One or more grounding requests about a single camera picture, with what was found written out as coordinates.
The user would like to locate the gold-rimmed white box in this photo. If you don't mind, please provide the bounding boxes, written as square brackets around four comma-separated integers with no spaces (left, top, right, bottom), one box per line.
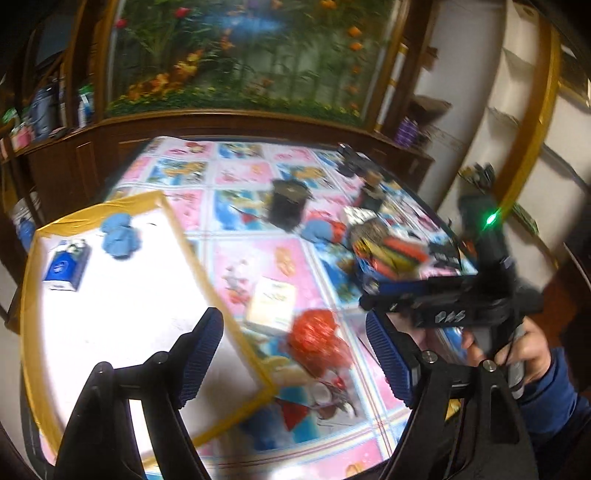
[21,190,278,462]

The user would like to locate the dark small gadget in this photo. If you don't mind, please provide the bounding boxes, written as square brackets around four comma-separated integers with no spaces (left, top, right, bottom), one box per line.
[459,162,495,188]

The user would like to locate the white plastic bucket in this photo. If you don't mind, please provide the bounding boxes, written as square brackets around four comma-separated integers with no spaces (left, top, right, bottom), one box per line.
[10,191,40,232]

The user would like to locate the cartoon printed tablecloth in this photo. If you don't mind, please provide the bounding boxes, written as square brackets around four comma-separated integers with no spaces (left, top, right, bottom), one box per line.
[41,136,478,480]

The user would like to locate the blue water bottle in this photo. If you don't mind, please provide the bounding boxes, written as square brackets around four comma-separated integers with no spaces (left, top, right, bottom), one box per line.
[16,217,35,250]

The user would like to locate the striped coloured sheet pack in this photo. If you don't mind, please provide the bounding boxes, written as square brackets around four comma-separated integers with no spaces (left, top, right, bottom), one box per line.
[353,231,432,282]

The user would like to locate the white corner shelf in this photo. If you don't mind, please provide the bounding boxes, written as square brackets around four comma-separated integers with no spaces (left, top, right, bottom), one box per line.
[438,0,591,273]

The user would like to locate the black clamp device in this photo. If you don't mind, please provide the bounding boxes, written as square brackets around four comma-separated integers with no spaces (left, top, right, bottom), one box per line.
[337,144,370,178]

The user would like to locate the cluster of purple bottles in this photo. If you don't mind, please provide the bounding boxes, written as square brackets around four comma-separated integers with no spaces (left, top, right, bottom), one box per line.
[396,115,421,148]

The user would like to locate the person's right hand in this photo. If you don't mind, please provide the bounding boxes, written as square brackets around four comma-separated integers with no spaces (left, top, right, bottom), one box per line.
[412,322,553,385]

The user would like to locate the blue knit cloth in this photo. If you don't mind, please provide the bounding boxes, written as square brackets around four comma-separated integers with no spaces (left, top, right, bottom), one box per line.
[99,212,144,260]

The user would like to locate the red plastic bag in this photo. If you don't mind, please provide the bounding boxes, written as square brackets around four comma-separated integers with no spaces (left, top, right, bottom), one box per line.
[286,308,352,377]

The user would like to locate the dark wooden cabinet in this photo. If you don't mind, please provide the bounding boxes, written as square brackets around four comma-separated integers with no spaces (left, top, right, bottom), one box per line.
[0,108,437,222]

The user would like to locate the black cylinder with tan cap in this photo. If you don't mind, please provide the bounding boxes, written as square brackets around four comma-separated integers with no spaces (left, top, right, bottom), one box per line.
[362,178,386,210]

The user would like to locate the blue-grey thermos jug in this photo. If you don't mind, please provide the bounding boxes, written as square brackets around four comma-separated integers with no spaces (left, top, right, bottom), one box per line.
[30,85,58,141]

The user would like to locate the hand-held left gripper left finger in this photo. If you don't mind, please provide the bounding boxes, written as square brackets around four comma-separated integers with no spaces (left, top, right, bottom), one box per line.
[55,307,232,480]

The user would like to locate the pink plastic jars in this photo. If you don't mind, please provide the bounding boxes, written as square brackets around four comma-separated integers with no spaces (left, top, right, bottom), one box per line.
[11,124,33,151]

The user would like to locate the cream tissue pack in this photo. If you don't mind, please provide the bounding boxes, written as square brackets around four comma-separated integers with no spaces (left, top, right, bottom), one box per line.
[245,276,297,334]

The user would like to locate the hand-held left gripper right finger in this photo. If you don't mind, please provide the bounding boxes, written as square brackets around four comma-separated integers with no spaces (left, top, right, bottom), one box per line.
[366,313,539,480]

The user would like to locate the white spray bottle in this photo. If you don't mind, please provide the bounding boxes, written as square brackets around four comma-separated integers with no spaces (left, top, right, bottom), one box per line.
[76,83,95,127]

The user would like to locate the blue tissue pack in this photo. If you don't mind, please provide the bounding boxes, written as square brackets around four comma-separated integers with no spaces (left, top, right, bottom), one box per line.
[42,240,92,294]

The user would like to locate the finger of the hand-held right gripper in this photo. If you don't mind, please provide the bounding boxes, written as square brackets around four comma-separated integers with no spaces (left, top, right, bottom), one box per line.
[364,271,478,297]
[359,294,419,315]

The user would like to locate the person's right forearm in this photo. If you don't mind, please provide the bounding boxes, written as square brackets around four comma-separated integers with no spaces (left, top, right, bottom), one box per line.
[516,346,583,446]

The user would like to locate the brown corner shelf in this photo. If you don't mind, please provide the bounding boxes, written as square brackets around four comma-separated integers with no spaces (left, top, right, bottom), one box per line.
[413,95,451,121]

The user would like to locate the glass flower display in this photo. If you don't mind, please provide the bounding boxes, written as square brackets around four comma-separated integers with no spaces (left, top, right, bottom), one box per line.
[104,0,402,127]

